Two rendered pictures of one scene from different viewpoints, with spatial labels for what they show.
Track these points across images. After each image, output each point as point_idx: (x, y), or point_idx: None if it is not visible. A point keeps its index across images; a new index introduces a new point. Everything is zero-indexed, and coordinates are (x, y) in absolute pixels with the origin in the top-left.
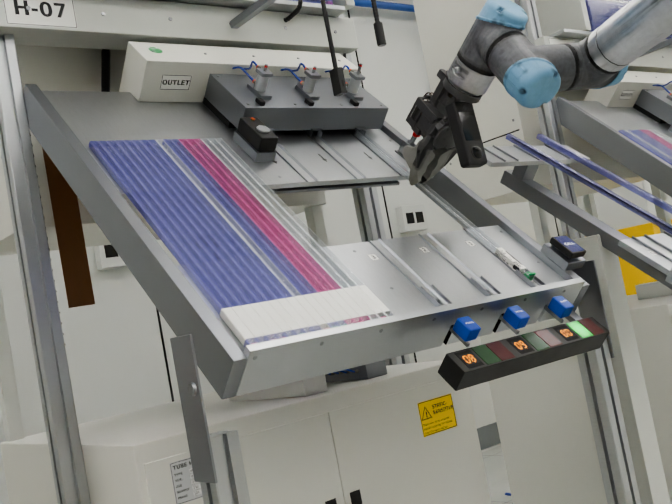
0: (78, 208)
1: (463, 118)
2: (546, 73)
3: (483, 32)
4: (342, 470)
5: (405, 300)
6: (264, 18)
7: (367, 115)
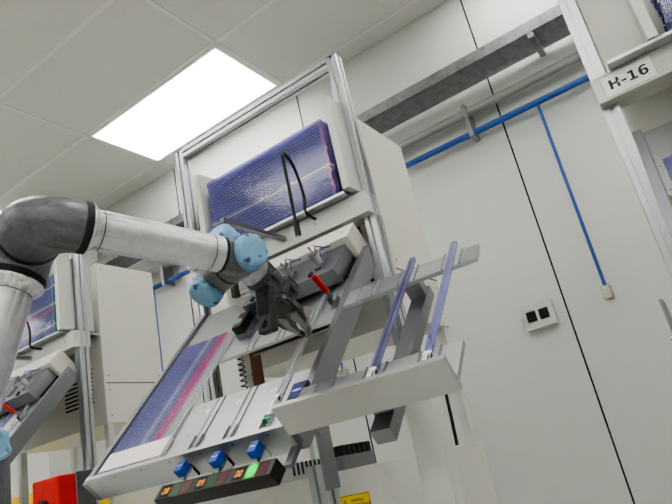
0: (261, 361)
1: (259, 300)
2: (190, 289)
3: None
4: None
5: (182, 445)
6: (302, 224)
7: (321, 279)
